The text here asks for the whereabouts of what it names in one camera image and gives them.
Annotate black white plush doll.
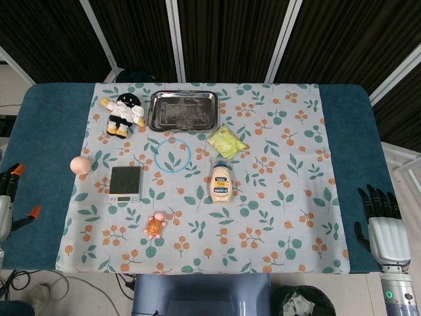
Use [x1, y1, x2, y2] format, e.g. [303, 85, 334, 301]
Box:
[100, 92, 147, 141]

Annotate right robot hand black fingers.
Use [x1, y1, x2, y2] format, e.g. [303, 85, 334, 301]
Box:
[353, 184, 411, 265]

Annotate pink orange turtle toy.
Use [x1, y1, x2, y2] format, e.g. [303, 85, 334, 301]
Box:
[143, 211, 168, 240]

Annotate floral leaf print tablecloth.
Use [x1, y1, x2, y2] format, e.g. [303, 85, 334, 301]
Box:
[55, 82, 350, 275]

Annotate white partition post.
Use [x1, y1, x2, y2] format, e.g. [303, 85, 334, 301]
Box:
[78, 0, 120, 83]
[165, 0, 187, 84]
[264, 0, 304, 84]
[368, 45, 421, 107]
[0, 45, 36, 85]

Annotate rectangular metal tray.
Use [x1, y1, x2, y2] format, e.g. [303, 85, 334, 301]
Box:
[146, 90, 221, 134]

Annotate black trash bin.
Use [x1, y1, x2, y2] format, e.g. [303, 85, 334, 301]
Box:
[272, 285, 337, 316]

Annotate peach coloured ball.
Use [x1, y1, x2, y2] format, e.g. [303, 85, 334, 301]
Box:
[69, 156, 93, 176]

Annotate silver digital kitchen scale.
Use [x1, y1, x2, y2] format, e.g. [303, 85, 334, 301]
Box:
[108, 165, 143, 203]

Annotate yellow-green snack packet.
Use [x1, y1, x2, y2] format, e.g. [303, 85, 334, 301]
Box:
[206, 124, 248, 160]

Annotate mayonnaise squeeze bottle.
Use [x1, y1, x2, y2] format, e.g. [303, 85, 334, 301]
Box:
[209, 161, 235, 205]

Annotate dark chair back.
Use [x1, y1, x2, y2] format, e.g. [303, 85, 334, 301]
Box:
[114, 68, 159, 84]

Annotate blue table cover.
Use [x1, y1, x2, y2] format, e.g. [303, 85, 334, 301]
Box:
[0, 82, 395, 275]

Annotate thin blue ring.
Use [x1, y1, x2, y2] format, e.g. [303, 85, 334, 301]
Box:
[154, 138, 193, 175]

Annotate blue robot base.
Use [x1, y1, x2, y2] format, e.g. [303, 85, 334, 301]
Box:
[132, 273, 272, 316]

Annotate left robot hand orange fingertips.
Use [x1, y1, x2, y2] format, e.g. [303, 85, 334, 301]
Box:
[0, 163, 42, 243]

